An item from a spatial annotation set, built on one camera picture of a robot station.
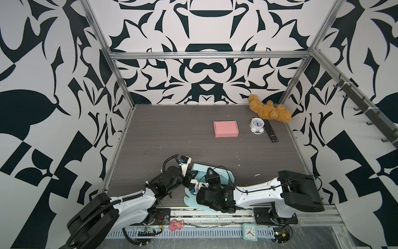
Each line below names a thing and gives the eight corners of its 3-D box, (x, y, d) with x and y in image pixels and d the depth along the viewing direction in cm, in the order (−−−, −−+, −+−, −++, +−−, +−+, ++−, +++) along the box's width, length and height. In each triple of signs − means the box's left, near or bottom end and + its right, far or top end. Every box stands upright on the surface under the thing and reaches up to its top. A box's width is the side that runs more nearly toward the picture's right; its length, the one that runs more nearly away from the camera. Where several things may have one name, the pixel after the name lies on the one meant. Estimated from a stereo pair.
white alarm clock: (252, 134, 106) (253, 131, 104) (248, 120, 114) (249, 117, 111) (265, 134, 106) (267, 131, 104) (261, 120, 114) (262, 117, 111)
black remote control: (272, 143, 102) (273, 140, 100) (262, 122, 113) (263, 119, 111) (277, 142, 103) (278, 140, 101) (266, 121, 114) (267, 119, 112)
